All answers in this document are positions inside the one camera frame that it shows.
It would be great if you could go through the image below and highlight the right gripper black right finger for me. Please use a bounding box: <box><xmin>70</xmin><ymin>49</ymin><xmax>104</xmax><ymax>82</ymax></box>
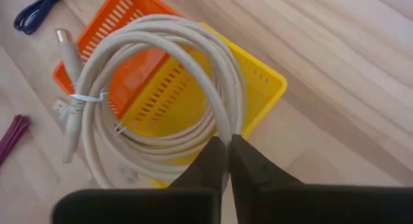
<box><xmin>228</xmin><ymin>134</ymin><xmax>413</xmax><ymax>224</ymax></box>

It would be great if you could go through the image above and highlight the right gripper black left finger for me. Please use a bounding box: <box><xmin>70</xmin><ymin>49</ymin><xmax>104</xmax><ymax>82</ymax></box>
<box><xmin>50</xmin><ymin>136</ymin><xmax>228</xmax><ymax>224</ymax></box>

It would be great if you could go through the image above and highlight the blue braided cable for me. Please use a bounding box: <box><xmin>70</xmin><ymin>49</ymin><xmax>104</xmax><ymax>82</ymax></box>
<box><xmin>13</xmin><ymin>0</ymin><xmax>69</xmax><ymax>36</ymax></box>

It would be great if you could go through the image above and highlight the orange plastic basket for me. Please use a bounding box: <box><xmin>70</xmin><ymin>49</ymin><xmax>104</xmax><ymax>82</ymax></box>
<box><xmin>52</xmin><ymin>0</ymin><xmax>183</xmax><ymax>120</ymax></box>

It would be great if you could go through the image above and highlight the magenta braided cable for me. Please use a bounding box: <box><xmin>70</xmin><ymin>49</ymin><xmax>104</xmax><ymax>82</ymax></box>
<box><xmin>0</xmin><ymin>114</ymin><xmax>32</xmax><ymax>167</ymax></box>

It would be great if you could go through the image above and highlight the beige cable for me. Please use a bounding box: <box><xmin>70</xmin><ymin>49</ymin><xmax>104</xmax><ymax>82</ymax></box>
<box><xmin>51</xmin><ymin>14</ymin><xmax>246</xmax><ymax>190</ymax></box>

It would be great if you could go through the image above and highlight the yellow plastic basket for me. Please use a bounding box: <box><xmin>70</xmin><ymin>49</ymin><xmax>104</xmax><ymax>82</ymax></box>
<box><xmin>121</xmin><ymin>22</ymin><xmax>288</xmax><ymax>189</ymax></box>

